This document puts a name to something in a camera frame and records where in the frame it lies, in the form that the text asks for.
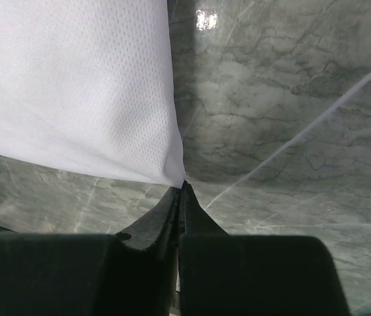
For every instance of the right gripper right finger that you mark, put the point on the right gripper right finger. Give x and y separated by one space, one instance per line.
225 274

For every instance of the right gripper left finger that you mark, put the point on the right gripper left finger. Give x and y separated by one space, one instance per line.
132 272

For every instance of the white t-shirt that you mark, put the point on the white t-shirt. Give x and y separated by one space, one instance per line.
87 87

